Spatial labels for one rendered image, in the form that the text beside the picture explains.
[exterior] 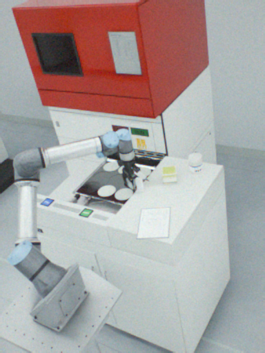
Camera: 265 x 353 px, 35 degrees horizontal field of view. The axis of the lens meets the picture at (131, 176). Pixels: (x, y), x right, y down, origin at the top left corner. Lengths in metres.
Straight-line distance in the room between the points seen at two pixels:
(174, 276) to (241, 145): 2.24
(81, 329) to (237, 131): 2.63
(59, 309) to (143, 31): 1.29
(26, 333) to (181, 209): 0.87
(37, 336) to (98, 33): 1.43
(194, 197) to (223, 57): 1.86
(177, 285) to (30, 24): 1.57
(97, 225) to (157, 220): 0.30
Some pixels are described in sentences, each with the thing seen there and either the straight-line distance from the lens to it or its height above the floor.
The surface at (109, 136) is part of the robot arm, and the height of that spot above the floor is 1.34.
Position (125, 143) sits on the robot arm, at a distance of 2.08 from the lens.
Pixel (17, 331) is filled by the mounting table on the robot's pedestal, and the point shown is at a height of 0.82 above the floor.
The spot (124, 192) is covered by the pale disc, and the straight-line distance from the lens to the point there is 2.29.
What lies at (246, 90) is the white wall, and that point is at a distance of 3.75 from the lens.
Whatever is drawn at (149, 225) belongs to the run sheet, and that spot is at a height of 0.97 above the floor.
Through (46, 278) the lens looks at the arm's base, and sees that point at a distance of 1.80.
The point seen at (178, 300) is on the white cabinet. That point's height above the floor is 0.58.
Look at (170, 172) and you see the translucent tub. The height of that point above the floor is 1.03.
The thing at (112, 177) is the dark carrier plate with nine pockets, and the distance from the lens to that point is 2.43.
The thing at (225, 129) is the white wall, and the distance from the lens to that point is 4.00.
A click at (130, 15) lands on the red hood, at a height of 1.76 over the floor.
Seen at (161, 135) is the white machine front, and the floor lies 1.10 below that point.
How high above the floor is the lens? 2.25
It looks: 34 degrees down
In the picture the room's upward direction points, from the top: 12 degrees counter-clockwise
